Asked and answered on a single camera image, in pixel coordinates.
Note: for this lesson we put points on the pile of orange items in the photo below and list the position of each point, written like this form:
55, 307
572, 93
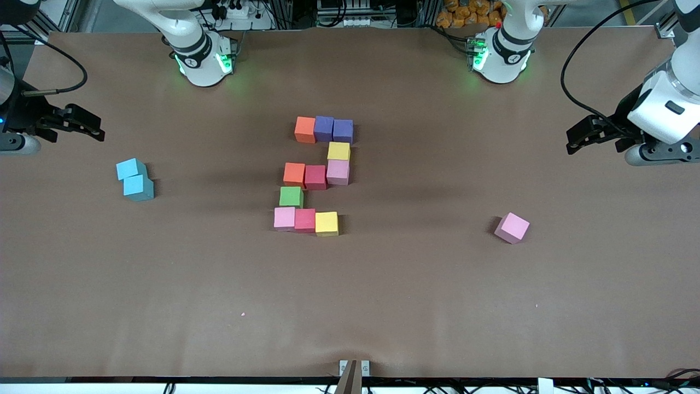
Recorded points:
465, 13

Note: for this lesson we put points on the aluminium frame profile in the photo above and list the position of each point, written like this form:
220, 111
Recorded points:
664, 30
39, 37

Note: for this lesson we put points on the cyan foam cube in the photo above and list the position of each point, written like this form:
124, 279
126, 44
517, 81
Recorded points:
138, 187
130, 168

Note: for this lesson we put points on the camera mount pole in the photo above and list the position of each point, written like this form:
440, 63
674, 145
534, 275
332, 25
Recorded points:
347, 383

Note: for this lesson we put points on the purple foam cube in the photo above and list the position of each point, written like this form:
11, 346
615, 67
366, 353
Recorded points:
324, 128
343, 131

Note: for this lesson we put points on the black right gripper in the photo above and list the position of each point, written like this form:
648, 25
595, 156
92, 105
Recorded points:
23, 114

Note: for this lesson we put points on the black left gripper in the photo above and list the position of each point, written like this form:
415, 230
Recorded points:
620, 121

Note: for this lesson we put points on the white power strip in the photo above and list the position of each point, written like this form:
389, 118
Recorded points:
238, 13
358, 22

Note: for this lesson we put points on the metal mounting bracket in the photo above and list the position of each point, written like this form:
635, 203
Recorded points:
365, 368

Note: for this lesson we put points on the yellow foam cube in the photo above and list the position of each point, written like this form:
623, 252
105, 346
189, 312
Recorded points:
327, 223
339, 151

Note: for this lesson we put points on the table cover sheet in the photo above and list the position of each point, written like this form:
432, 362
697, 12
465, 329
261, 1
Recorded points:
383, 317

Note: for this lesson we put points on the red foam cube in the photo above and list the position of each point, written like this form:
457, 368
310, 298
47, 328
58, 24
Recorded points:
315, 177
304, 220

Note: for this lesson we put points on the green foam cube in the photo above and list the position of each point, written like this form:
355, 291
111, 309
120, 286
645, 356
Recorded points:
291, 197

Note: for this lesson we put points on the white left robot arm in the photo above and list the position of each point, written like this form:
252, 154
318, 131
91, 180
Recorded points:
503, 54

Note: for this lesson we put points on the pink foam cube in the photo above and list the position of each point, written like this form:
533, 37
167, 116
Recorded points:
338, 172
512, 227
284, 219

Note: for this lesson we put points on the orange foam cube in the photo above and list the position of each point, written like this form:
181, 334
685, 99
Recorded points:
294, 175
305, 129

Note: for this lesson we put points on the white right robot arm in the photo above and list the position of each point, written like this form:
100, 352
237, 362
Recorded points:
199, 54

